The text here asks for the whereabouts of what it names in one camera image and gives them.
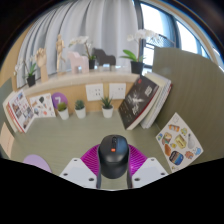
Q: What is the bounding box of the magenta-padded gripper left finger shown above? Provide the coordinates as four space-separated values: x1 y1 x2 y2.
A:
59 143 103 190

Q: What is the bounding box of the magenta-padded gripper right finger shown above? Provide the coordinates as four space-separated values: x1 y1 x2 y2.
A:
126 143 169 190

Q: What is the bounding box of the black computer mouse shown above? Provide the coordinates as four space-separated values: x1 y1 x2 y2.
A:
97 134 131 180

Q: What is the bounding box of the purple mouse pad with wrist rest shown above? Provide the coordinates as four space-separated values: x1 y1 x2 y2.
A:
22 153 53 174

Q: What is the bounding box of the colourful sticker sheet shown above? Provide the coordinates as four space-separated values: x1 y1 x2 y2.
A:
155 112 204 173

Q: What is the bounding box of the small succulent in white pot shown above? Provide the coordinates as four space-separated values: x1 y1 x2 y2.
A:
73 99 87 120
99 95 115 119
56 101 70 121

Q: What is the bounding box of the dark cover book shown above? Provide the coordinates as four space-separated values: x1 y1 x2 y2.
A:
118 75 160 131

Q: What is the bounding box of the thick white book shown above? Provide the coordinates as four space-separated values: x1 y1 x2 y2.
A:
139 71 172 129

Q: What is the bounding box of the white card with small pictures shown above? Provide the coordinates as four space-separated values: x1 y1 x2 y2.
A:
29 92 57 119

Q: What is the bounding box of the round purple sign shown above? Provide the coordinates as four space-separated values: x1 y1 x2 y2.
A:
50 92 69 111

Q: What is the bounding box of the white book with red edge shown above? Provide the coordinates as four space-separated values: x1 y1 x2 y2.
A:
148 83 174 129

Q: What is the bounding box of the beige card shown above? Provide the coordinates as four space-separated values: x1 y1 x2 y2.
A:
0 122 16 158

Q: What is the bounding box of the colourful cover magazine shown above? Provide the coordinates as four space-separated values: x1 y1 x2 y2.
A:
7 89 36 134

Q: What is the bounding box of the wooden desk shelf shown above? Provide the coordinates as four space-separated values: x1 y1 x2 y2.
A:
11 70 141 114

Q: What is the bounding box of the green desk divider panel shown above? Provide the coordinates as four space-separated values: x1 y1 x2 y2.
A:
0 77 14 134
151 46 224 166

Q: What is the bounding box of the white orchid in black pot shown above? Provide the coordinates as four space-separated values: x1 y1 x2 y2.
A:
13 54 38 88
119 28 160 75
68 35 97 70

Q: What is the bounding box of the pink horse figurine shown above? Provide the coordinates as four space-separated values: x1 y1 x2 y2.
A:
67 50 90 75

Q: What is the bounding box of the wooden hand model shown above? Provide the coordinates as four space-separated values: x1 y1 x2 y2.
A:
35 47 50 83

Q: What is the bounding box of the dark horse figurine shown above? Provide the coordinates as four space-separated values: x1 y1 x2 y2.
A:
92 47 117 68

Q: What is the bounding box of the wooden mannequin figure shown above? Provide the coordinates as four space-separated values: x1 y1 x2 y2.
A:
54 33 67 75

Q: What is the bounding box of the grey curtain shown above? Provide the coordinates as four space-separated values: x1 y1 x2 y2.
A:
15 0 139 89

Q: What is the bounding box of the window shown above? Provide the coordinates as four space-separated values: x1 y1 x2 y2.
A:
133 0 221 76

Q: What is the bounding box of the white wall socket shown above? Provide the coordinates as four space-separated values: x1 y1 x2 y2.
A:
85 83 105 102
108 82 127 100

